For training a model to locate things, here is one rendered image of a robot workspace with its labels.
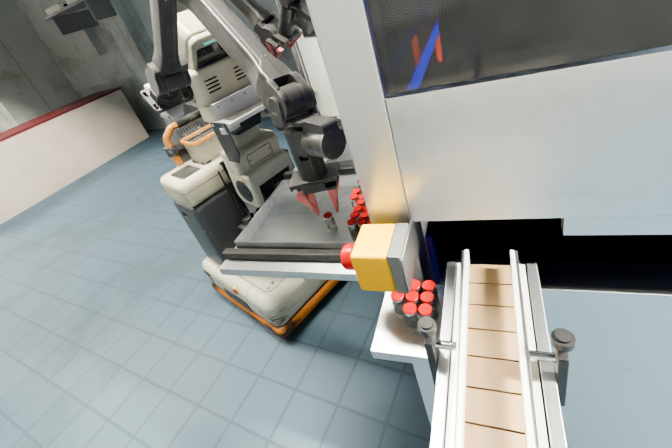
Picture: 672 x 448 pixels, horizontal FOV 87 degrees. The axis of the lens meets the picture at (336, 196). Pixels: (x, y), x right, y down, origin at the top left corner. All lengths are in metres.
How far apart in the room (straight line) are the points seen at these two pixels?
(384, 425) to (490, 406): 1.06
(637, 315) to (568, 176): 0.26
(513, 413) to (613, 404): 0.44
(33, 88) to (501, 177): 7.94
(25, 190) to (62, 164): 0.53
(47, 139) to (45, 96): 2.21
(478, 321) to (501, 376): 0.07
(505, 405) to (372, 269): 0.21
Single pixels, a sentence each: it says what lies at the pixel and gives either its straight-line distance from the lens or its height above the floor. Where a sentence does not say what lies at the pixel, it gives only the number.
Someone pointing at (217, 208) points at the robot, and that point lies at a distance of 1.71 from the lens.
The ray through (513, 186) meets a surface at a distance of 0.51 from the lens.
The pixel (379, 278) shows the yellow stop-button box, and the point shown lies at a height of 0.99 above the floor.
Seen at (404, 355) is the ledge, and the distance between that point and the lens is 0.57.
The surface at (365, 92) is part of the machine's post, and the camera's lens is 0.46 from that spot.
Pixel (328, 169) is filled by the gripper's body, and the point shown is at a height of 1.03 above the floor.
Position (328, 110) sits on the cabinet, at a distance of 1.70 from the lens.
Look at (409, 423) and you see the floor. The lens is 1.50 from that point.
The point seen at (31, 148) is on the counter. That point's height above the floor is 0.60.
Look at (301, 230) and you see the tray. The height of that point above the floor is 0.88.
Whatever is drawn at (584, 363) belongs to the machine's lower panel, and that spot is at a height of 0.70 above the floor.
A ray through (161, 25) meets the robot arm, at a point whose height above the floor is 1.37.
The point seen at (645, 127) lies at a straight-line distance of 0.50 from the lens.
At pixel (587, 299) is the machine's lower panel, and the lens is 0.66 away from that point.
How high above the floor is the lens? 1.35
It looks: 31 degrees down
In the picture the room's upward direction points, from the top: 19 degrees counter-clockwise
